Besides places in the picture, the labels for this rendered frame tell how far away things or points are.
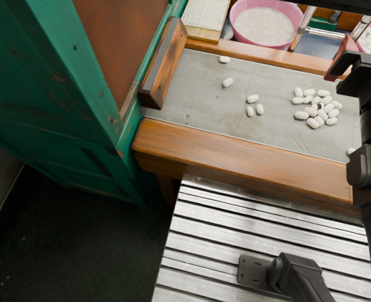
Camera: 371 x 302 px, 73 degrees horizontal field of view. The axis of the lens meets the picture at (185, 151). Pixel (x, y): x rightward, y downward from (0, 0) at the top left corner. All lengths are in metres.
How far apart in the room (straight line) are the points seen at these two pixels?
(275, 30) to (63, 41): 0.81
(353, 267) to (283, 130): 0.40
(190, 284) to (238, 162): 0.34
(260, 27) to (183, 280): 0.88
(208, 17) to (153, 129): 0.48
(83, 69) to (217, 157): 0.40
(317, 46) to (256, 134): 0.52
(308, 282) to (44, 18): 0.58
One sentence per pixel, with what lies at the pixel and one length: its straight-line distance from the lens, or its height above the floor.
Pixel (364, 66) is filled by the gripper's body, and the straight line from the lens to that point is 0.46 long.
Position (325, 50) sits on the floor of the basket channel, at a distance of 1.16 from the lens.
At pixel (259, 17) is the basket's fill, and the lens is 1.10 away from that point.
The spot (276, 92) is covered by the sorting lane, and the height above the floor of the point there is 0.74.
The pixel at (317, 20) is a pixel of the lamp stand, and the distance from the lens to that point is 1.20.
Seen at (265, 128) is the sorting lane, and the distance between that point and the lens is 0.78.
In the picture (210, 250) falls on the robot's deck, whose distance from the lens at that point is 0.72.
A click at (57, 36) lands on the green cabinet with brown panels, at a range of 0.39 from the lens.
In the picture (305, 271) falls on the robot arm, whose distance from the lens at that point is 0.59.
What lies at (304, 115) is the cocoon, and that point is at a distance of 0.82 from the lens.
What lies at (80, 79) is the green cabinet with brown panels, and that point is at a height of 1.07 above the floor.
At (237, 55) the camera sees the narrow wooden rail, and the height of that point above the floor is 0.76.
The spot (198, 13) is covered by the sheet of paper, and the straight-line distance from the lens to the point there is 1.01.
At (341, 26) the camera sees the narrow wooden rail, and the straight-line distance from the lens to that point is 1.26.
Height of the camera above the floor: 1.38
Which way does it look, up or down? 66 degrees down
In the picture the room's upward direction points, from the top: straight up
